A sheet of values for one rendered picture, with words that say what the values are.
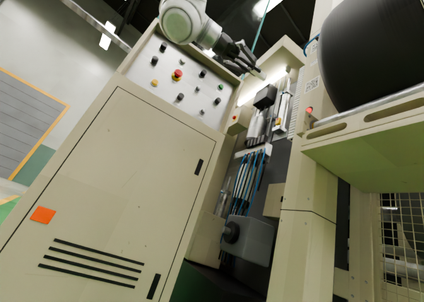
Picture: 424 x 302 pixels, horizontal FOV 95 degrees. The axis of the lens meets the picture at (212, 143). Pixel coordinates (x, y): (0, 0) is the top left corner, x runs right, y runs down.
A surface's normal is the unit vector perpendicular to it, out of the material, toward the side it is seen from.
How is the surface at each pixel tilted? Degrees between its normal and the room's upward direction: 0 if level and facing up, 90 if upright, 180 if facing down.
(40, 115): 90
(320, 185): 90
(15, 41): 90
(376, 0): 104
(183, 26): 158
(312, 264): 90
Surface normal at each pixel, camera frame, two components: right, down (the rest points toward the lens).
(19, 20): 0.62, -0.15
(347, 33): -0.89, -0.15
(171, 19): -0.01, 0.73
